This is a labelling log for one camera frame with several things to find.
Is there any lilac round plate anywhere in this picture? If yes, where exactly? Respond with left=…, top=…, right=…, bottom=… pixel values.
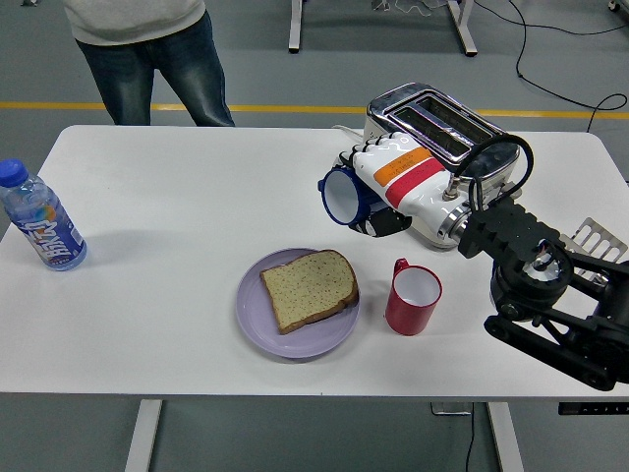
left=235, top=247, right=363, bottom=359

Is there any white background table leg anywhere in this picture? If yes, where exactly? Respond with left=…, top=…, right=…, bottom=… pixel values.
left=287, top=0, right=305, bottom=54
left=447, top=0, right=479, bottom=57

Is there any slice of brown bread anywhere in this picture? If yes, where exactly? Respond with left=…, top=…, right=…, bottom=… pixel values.
left=259, top=249, right=360, bottom=336

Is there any black cable under table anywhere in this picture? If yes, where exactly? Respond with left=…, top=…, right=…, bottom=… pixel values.
left=464, top=415, right=478, bottom=472

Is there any black floor cable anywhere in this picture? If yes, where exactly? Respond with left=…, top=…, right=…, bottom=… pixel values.
left=508, top=0, right=629, bottom=134

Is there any white toaster cord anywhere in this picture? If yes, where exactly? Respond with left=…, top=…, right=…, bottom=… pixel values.
left=331, top=124, right=366, bottom=144

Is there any clear bottle with blue label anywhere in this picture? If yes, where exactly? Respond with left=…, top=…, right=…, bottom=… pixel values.
left=0, top=157, right=88, bottom=272

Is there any black table control panel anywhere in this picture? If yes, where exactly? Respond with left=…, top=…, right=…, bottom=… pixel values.
left=557, top=401, right=629, bottom=416

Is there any person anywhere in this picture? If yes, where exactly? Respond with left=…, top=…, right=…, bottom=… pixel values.
left=62, top=0, right=236, bottom=128

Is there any cream and chrome toaster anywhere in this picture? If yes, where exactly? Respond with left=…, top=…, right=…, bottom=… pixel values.
left=362, top=82, right=522, bottom=252

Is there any red enamel cup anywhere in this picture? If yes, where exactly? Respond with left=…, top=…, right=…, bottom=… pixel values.
left=384, top=257, right=443, bottom=337

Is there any grey bracket under table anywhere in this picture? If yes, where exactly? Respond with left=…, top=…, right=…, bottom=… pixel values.
left=430, top=401, right=472, bottom=417

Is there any blue enamel cup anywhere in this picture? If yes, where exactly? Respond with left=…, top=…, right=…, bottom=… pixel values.
left=317, top=165, right=382, bottom=226

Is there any steel toast rack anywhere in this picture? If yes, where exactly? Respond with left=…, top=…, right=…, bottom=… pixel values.
left=572, top=217, right=624, bottom=269

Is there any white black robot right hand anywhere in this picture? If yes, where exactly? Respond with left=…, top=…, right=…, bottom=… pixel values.
left=335, top=132, right=463, bottom=239

